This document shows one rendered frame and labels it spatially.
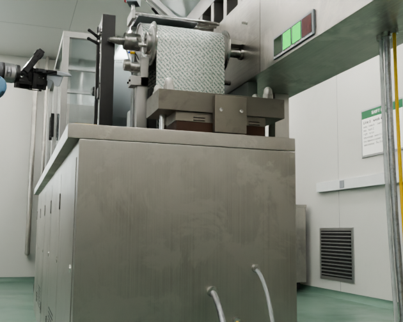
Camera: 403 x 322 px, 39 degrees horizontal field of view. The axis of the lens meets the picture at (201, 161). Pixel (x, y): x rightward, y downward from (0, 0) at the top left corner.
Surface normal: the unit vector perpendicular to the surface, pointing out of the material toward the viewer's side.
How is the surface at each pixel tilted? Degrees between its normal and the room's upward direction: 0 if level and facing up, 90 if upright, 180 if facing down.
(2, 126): 90
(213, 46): 90
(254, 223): 90
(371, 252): 90
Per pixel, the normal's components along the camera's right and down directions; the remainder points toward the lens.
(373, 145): -0.95, -0.05
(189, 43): 0.31, -0.11
